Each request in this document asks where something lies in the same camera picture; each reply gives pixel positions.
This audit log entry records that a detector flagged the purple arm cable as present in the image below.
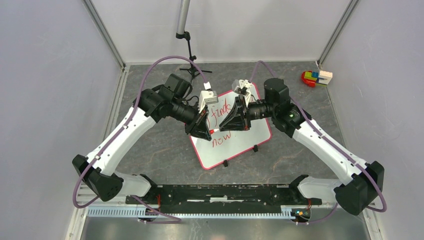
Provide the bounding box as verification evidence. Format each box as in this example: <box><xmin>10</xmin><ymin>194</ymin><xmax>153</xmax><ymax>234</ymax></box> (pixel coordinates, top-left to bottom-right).
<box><xmin>249</xmin><ymin>60</ymin><xmax>388</xmax><ymax>226</ymax></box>
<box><xmin>72</xmin><ymin>55</ymin><xmax>213</xmax><ymax>226</ymax></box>

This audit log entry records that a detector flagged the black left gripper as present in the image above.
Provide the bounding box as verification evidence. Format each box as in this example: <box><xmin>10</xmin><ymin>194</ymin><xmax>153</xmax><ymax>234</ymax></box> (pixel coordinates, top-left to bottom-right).
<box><xmin>170</xmin><ymin>98</ymin><xmax>213</xmax><ymax>141</ymax></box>

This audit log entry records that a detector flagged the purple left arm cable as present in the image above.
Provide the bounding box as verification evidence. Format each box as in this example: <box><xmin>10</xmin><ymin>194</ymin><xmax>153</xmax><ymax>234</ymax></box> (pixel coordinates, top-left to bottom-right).
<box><xmin>72</xmin><ymin>55</ymin><xmax>213</xmax><ymax>226</ymax></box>

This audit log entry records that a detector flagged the colourful toy block stack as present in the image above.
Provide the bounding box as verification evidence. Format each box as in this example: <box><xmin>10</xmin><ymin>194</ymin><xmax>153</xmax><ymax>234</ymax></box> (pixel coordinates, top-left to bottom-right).
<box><xmin>300</xmin><ymin>70</ymin><xmax>333</xmax><ymax>88</ymax></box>

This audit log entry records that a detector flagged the grey metal pole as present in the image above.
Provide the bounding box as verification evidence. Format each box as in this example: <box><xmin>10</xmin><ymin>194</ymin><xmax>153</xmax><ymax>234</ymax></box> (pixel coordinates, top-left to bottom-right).
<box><xmin>175</xmin><ymin>0</ymin><xmax>191</xmax><ymax>39</ymax></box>

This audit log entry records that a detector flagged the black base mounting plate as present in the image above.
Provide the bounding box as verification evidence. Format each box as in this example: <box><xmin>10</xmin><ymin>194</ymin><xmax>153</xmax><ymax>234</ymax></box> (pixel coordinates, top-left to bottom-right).
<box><xmin>141</xmin><ymin>183</ymin><xmax>322</xmax><ymax>214</ymax></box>

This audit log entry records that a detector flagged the blue slotted cable duct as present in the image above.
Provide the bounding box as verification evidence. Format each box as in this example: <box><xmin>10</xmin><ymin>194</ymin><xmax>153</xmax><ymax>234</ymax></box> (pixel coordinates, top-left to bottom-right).
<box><xmin>86</xmin><ymin>205</ymin><xmax>312</xmax><ymax>220</ymax></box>

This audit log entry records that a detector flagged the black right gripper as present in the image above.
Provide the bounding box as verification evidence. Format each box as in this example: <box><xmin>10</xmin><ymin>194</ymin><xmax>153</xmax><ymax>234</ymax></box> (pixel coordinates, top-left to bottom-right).
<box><xmin>218</xmin><ymin>95</ymin><xmax>276</xmax><ymax>132</ymax></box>

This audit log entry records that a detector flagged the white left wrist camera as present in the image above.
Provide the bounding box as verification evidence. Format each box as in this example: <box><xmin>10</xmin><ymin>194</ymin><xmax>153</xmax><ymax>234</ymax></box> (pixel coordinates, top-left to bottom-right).
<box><xmin>198</xmin><ymin>90</ymin><xmax>219</xmax><ymax>113</ymax></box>

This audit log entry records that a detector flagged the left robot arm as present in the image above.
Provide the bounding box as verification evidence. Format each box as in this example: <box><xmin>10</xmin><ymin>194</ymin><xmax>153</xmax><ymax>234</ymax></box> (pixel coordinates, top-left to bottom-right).
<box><xmin>72</xmin><ymin>74</ymin><xmax>218</xmax><ymax>204</ymax></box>

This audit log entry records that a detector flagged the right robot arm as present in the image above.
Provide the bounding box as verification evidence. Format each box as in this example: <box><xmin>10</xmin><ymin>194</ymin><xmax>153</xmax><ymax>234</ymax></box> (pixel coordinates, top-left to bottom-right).
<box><xmin>219</xmin><ymin>78</ymin><xmax>388</xmax><ymax>216</ymax></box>

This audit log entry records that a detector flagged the pink-framed whiteboard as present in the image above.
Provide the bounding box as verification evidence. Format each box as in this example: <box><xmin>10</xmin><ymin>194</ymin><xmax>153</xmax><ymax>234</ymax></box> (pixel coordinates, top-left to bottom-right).
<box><xmin>189</xmin><ymin>90</ymin><xmax>272</xmax><ymax>170</ymax></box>

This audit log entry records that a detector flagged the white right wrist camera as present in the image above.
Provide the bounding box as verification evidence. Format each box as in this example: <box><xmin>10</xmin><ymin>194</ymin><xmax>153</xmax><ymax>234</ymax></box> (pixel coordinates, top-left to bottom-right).
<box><xmin>231</xmin><ymin>79</ymin><xmax>253</xmax><ymax>107</ymax></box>

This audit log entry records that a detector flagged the black camera tripod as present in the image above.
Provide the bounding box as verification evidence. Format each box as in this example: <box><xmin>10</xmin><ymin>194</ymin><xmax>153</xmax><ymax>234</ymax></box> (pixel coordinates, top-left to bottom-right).
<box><xmin>179</xmin><ymin>31</ymin><xmax>213</xmax><ymax>80</ymax></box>

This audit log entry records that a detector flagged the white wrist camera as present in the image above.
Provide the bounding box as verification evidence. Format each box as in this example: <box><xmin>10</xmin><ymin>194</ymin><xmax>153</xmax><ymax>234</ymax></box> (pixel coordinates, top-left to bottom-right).
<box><xmin>231</xmin><ymin>79</ymin><xmax>253</xmax><ymax>107</ymax></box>
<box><xmin>198</xmin><ymin>90</ymin><xmax>219</xmax><ymax>113</ymax></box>

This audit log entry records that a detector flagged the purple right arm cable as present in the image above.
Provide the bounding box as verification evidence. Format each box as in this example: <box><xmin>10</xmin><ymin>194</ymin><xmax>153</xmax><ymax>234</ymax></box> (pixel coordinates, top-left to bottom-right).
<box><xmin>249</xmin><ymin>60</ymin><xmax>388</xmax><ymax>226</ymax></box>

